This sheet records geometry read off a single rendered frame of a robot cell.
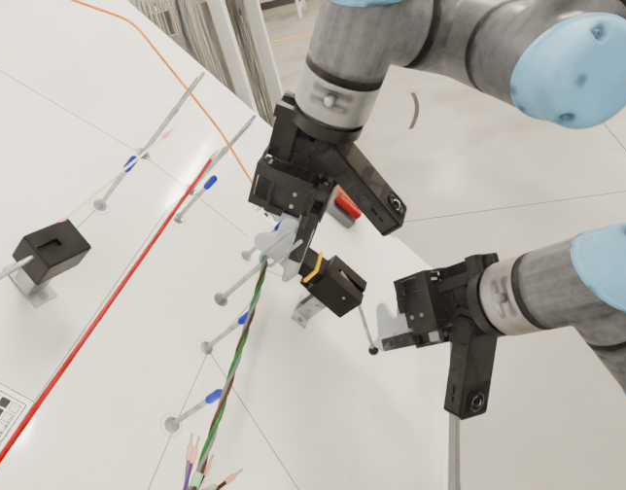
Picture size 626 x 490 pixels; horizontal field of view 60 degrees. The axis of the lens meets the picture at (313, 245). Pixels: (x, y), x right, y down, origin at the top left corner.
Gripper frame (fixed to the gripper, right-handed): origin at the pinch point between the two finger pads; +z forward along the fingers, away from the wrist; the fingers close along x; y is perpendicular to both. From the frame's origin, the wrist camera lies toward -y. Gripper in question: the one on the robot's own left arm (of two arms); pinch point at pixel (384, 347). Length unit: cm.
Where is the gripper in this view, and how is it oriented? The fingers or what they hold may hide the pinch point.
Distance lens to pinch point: 72.2
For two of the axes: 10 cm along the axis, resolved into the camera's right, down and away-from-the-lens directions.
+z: -5.1, 2.9, 8.1
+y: -2.0, -9.6, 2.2
